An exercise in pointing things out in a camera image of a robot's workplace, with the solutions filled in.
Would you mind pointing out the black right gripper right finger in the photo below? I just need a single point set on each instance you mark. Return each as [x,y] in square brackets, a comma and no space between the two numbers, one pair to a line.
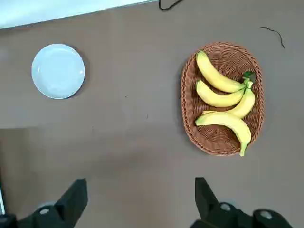
[209,202]

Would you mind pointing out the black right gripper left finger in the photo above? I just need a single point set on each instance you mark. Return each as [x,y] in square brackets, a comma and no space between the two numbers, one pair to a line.
[69,202]

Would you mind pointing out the yellow banana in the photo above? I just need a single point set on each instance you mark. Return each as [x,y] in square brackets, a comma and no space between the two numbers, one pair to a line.
[228,121]
[244,104]
[213,76]
[213,96]

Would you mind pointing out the pale grey round plate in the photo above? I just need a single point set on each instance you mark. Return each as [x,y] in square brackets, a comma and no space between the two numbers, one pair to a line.
[58,71]

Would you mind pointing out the brown woven oval basket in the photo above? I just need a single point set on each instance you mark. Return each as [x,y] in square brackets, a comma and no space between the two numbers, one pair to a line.
[221,140]

